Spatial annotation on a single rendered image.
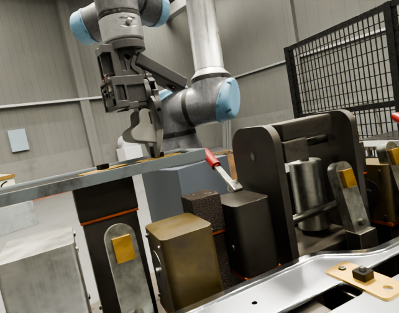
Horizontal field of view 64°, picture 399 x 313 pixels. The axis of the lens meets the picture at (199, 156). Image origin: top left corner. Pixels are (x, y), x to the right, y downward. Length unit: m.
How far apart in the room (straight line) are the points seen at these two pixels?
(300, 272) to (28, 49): 11.02
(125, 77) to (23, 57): 10.60
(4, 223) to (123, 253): 5.89
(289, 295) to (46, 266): 0.27
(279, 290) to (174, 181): 0.54
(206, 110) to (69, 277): 0.62
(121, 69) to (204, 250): 0.35
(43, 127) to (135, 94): 10.27
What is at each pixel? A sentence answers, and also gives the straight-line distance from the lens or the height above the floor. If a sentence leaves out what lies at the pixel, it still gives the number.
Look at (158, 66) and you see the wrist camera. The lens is 0.63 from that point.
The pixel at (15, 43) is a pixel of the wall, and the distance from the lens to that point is 11.23.
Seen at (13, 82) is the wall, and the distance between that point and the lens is 10.90.
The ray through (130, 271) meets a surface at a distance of 0.42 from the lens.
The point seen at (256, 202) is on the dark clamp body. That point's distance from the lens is 0.51.
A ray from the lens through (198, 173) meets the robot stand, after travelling 0.92.
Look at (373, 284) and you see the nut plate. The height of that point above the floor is 1.00.
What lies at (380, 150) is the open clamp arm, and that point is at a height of 1.10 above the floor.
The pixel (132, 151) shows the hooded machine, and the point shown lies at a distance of 10.93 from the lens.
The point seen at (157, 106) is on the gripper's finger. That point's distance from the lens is 0.57.
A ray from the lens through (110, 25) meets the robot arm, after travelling 0.61.
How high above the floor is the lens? 1.21
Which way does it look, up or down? 6 degrees down
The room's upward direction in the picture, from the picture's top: 11 degrees counter-clockwise
